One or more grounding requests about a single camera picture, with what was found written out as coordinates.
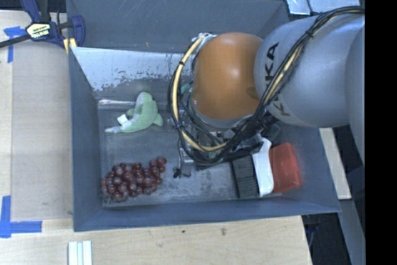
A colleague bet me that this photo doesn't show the grey metal bin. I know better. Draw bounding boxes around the grey metal bin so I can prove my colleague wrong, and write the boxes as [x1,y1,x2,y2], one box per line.
[64,0,342,233]

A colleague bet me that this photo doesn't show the dark red grape bunch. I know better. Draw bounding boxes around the dark red grape bunch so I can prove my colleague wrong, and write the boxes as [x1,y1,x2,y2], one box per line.
[99,156,168,204]

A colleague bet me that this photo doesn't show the green plush toy dolphin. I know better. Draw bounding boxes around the green plush toy dolphin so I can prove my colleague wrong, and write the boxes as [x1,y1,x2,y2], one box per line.
[104,91,164,134]

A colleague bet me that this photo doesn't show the white brush with black bristles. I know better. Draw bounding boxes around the white brush with black bristles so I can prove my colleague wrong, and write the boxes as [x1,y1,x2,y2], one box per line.
[231,137,275,199]

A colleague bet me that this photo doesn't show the orange-red sponge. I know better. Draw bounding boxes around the orange-red sponge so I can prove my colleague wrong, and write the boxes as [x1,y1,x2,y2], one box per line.
[268,142,303,194]

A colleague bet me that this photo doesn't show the pale wood flat board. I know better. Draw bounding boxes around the pale wood flat board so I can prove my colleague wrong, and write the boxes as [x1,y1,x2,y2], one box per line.
[11,39,75,223]

